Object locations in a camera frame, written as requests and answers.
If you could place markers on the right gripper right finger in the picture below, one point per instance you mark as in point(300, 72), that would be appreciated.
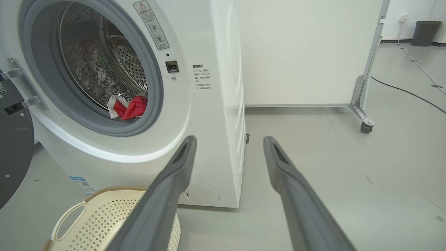
point(306, 216)

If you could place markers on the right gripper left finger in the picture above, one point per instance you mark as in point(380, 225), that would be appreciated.
point(153, 212)

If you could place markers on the red and white garment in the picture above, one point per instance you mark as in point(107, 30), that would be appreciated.
point(134, 108)

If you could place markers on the round dark glass washer door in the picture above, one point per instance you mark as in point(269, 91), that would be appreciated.
point(14, 150)

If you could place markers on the cream perforated laundry basket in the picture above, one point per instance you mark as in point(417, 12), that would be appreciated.
point(101, 223)

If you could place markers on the white washing machine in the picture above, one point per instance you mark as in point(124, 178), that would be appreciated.
point(195, 115)

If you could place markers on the black door lock socket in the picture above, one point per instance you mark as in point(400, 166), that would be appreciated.
point(172, 66)

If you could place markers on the steel washer drum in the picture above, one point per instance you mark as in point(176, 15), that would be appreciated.
point(94, 62)

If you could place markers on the metal door hinge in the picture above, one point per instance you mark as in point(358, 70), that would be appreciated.
point(24, 83)

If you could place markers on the round white filter cover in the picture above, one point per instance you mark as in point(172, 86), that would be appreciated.
point(202, 194)

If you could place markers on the blue energy label sticker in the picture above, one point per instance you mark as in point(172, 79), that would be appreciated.
point(83, 184)

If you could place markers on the black caster wheel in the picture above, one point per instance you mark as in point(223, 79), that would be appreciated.
point(366, 128)

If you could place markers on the grey warning label sticker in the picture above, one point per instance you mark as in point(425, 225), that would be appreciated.
point(151, 24)

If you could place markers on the dark grey waste bin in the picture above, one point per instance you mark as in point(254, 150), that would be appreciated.
point(425, 33)

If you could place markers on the metal panel leg bracket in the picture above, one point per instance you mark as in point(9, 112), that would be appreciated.
point(359, 101)

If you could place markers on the white wall socket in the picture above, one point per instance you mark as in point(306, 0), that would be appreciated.
point(404, 18)

